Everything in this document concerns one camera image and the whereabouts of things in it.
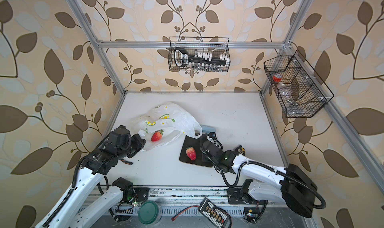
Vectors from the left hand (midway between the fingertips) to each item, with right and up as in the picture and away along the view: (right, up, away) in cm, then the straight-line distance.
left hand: (148, 139), depth 73 cm
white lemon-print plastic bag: (+5, +7, +15) cm, 17 cm away
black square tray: (+23, -6, +18) cm, 30 cm away
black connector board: (+34, -35, -6) cm, 49 cm away
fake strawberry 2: (+21, -10, +11) cm, 26 cm away
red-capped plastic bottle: (+72, +34, +15) cm, 81 cm away
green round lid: (+4, -28, -11) cm, 31 cm away
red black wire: (+17, -34, -3) cm, 38 cm away
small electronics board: (+50, -35, -3) cm, 61 cm away
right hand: (+29, -10, +9) cm, 32 cm away
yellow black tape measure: (+52, -10, +14) cm, 55 cm away
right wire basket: (+76, +23, 0) cm, 79 cm away
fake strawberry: (-1, -2, +20) cm, 20 cm away
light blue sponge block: (+31, +1, +23) cm, 39 cm away
